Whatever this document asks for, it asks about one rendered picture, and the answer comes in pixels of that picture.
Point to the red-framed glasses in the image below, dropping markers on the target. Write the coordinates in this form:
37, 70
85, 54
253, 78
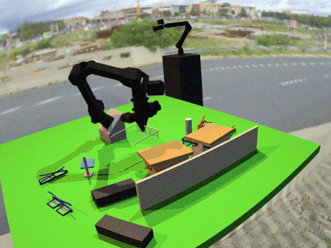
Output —
203, 123

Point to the navy blue glasses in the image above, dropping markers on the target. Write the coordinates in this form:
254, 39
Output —
48, 178

